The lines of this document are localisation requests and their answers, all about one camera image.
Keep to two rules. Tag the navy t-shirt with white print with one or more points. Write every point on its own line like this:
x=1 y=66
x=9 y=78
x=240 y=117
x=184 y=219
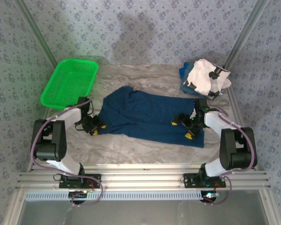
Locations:
x=142 y=112

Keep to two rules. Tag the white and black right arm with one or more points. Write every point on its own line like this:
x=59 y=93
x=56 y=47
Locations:
x=234 y=150

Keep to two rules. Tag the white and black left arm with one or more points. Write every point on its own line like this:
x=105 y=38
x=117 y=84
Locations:
x=58 y=140

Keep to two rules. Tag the green plastic basket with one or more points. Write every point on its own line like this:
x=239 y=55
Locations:
x=70 y=82

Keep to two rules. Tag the white t-shirt with black print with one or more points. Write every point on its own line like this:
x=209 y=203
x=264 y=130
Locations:
x=201 y=75

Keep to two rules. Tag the bright blue folded t-shirt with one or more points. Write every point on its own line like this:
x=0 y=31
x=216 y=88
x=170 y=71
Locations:
x=182 y=72

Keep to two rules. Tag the black controller board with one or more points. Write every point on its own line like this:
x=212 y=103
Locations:
x=77 y=194
x=207 y=198

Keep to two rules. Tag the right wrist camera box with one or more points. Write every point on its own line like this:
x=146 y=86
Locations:
x=192 y=114

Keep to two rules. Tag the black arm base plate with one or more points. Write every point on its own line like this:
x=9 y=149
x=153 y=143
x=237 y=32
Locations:
x=189 y=181
x=65 y=182

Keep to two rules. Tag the aluminium front rail beam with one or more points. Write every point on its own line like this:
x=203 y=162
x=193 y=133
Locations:
x=142 y=178

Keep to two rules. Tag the aluminium frame post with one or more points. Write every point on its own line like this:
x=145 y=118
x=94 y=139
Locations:
x=245 y=32

